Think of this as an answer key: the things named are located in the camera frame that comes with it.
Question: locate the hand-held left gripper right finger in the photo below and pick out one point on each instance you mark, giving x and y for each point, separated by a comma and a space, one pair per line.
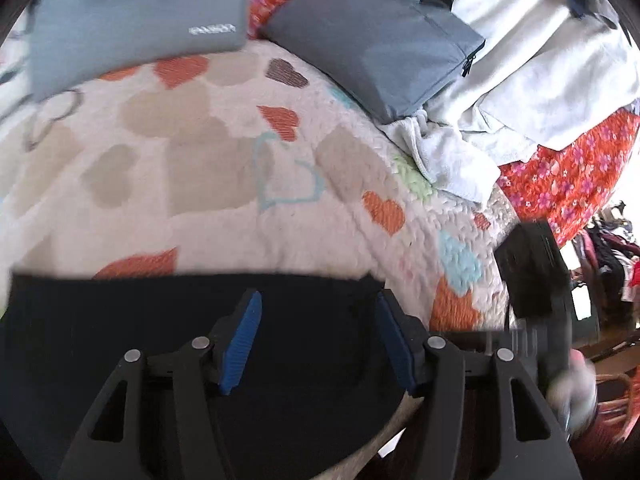
395, 342

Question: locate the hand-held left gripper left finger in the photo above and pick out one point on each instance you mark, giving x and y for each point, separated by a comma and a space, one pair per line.
241, 347

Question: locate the black pants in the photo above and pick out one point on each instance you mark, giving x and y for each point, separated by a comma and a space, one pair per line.
150, 320

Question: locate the person's right hand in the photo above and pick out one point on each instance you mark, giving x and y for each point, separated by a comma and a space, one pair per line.
575, 392

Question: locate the pile of clothes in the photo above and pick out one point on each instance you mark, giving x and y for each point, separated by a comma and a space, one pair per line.
612, 260

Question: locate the red floral bed sheet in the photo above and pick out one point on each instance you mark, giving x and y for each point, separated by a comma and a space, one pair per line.
570, 180

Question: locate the wooden wicker chair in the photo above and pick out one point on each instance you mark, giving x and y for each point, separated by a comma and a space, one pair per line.
615, 385

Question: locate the white towel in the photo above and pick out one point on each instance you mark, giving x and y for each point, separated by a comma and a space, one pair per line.
445, 155

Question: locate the heart printed blanket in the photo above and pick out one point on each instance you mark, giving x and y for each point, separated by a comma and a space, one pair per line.
210, 160

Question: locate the white crumpled cloth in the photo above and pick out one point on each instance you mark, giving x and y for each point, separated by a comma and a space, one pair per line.
540, 50

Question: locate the dark grey zip bag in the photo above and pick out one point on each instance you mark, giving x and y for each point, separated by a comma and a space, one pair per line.
380, 45

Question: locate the blue-grey fabric bag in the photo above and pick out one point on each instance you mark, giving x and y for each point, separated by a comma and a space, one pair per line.
135, 10

